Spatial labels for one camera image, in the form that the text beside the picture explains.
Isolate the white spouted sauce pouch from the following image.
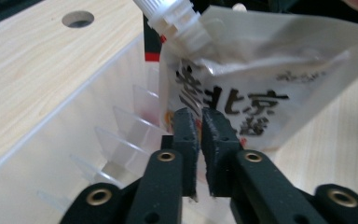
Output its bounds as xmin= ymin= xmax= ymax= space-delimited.
xmin=132 ymin=0 xmax=358 ymax=188

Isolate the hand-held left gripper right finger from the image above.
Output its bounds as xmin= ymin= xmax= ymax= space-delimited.
xmin=200 ymin=107 xmax=328 ymax=224

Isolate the clear plastic divided container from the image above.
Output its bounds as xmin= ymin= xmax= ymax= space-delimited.
xmin=0 ymin=32 xmax=231 ymax=224

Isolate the grey round table grommet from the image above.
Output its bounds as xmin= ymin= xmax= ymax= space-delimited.
xmin=61 ymin=10 xmax=95 ymax=29

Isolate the red and black clear packet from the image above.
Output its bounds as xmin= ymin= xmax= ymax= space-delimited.
xmin=143 ymin=14 xmax=168 ymax=63

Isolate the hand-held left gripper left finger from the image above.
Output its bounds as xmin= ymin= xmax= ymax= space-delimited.
xmin=134 ymin=107 xmax=200 ymax=224

